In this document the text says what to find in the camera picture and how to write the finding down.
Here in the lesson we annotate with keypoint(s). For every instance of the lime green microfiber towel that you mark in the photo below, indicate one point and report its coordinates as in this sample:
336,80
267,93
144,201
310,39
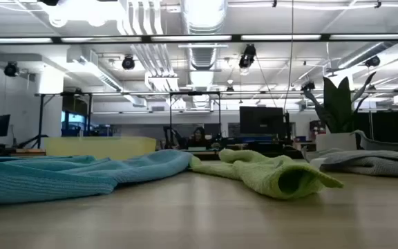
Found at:
271,173

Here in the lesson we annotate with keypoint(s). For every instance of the yellow translucent plastic basket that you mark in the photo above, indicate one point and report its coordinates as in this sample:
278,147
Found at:
99,147

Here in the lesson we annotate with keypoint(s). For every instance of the light blue microfiber towel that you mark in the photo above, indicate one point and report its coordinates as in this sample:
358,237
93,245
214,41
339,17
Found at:
81,176

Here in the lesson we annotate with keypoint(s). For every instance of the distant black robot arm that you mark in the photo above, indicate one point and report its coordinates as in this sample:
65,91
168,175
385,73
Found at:
171,136

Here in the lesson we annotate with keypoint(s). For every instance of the grey microfiber towel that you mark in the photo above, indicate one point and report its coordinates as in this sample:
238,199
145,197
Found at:
375,162

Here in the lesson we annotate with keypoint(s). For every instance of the person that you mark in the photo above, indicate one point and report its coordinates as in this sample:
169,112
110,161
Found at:
198,138

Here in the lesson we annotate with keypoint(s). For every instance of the large black monitor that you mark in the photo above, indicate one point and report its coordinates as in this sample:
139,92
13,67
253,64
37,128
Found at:
261,120

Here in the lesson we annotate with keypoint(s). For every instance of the black spot lamp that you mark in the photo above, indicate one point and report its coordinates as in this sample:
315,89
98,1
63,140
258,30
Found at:
372,61
128,63
11,69
247,56

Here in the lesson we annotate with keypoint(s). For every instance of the black bar with light strips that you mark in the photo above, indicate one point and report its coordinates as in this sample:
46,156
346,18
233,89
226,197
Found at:
192,38

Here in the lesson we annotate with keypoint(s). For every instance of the snake plant in white pot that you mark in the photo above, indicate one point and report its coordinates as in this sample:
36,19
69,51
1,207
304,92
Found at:
337,103

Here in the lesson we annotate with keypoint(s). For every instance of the black room partition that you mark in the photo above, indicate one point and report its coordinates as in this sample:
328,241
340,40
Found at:
389,124

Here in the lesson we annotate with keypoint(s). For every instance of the black aluminium table frame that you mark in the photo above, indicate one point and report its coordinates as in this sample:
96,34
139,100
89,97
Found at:
206,155

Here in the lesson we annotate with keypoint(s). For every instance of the distant black rig frame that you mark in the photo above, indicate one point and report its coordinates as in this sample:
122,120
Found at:
195,93
40,117

